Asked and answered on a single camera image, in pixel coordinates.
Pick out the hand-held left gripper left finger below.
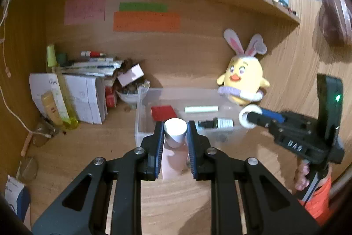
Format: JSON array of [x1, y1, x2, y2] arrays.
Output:
[[32, 121, 165, 235]]

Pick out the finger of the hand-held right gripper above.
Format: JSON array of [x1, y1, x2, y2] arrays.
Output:
[[246, 112, 271, 129], [260, 108, 285, 123]]

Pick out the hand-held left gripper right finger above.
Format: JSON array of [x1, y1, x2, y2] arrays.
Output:
[[187, 121, 321, 235]]

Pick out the white tape roll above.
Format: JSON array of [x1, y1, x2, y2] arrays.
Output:
[[239, 105, 263, 129]]

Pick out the red packet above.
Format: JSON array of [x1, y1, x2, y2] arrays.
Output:
[[151, 105, 177, 122]]

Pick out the clear plastic storage box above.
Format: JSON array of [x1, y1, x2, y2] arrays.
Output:
[[135, 87, 249, 147]]

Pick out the dark green dropper bottle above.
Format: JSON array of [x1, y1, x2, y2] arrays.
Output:
[[197, 117, 234, 129]]

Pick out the light green stick tube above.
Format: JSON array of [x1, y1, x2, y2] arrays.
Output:
[[185, 105, 218, 113]]

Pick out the person's right forearm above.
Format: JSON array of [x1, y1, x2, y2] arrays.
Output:
[[305, 166, 334, 226]]

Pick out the person's right hand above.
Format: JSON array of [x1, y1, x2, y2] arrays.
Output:
[[293, 163, 311, 192]]

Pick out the yellow chick plush toy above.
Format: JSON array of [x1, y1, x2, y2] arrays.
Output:
[[217, 28, 270, 106]]

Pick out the white bowl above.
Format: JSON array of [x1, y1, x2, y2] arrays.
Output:
[[115, 86, 141, 110]]

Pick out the small red box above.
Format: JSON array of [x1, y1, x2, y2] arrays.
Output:
[[104, 85, 119, 108]]

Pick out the small white cardboard box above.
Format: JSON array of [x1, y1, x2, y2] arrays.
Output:
[[117, 63, 144, 87]]

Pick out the white folded paper leaflets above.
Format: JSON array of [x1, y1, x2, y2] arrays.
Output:
[[29, 73, 108, 125]]

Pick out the yellow-green spray bottle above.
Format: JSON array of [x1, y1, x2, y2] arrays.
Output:
[[46, 44, 79, 130]]

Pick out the stack of books and papers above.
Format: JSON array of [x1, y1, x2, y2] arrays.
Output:
[[56, 52, 124, 77]]

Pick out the yellow cream tube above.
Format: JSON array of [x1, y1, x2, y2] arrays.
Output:
[[41, 91, 64, 125]]

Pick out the red and white marker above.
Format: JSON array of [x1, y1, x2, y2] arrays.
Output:
[[81, 50, 106, 57]]

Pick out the eyeglasses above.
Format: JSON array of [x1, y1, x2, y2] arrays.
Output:
[[31, 118, 59, 147]]

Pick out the brown rounded object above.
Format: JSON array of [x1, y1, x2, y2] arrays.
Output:
[[319, 0, 352, 46]]

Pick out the orange paper note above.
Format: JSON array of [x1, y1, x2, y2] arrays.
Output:
[[113, 11, 180, 32]]

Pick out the clear plastic wrapper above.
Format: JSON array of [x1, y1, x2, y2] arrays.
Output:
[[16, 156, 39, 180]]

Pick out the green paper note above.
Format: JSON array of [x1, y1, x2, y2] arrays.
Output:
[[119, 2, 168, 12]]

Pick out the white and blue packet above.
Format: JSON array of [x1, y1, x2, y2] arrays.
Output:
[[5, 174, 31, 222]]

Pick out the pink paper note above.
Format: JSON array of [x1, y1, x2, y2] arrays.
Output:
[[64, 0, 106, 25]]

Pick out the wooden handled tool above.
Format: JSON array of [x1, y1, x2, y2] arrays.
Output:
[[21, 133, 33, 157]]

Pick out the white cable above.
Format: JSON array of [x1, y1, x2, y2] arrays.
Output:
[[0, 4, 53, 139]]

